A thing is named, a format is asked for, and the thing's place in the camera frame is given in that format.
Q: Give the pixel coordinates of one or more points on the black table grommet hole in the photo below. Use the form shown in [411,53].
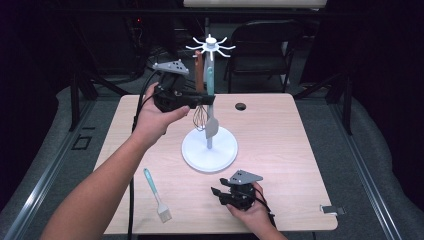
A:
[240,106]

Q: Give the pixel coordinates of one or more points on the black chair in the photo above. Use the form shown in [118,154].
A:
[263,36]

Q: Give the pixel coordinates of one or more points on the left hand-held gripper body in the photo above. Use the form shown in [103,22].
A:
[170,96]

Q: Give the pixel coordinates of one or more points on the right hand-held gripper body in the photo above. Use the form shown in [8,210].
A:
[241,195]

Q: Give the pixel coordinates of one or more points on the white utensil rack stand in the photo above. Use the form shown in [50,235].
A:
[200,156]

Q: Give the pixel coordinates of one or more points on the grey metal table bracket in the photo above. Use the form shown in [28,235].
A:
[331,210]

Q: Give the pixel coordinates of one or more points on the person's right hand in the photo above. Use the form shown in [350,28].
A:
[255,213]

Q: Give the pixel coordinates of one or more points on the person's left hand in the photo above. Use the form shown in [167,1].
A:
[151,123]

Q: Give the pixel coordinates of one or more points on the black metal frame stand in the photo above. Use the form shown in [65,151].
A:
[75,100]
[348,106]

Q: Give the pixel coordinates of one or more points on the aluminium floor rail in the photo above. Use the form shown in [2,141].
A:
[363,166]
[50,173]

